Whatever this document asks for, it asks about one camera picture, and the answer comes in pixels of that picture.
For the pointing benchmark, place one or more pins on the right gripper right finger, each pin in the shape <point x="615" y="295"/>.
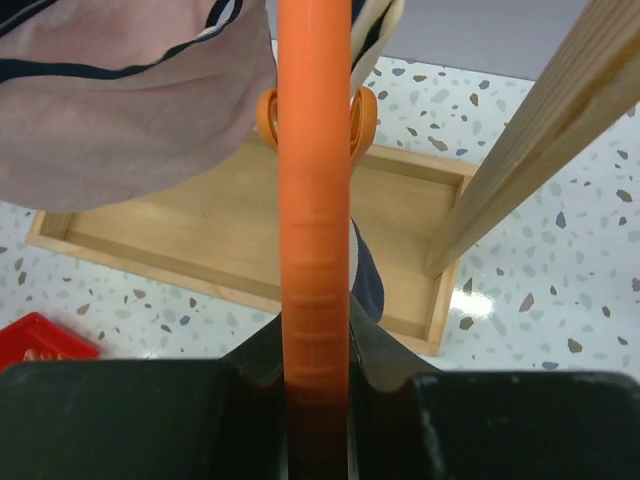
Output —
<point x="410" y="420"/>

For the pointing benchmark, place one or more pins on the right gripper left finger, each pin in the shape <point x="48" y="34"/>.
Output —
<point x="147" y="419"/>

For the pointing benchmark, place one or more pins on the orange clip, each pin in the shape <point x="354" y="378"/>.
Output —
<point x="363" y="121"/>

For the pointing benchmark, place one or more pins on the orange hanger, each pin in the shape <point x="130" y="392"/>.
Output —
<point x="314" y="169"/>

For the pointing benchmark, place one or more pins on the pink underwear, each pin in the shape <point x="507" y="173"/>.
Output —
<point x="106" y="101"/>

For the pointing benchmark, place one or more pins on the wooden clothes rack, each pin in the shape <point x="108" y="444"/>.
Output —
<point x="503" y="214"/>

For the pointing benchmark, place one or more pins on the red bin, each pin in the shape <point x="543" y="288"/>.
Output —
<point x="34" y="337"/>

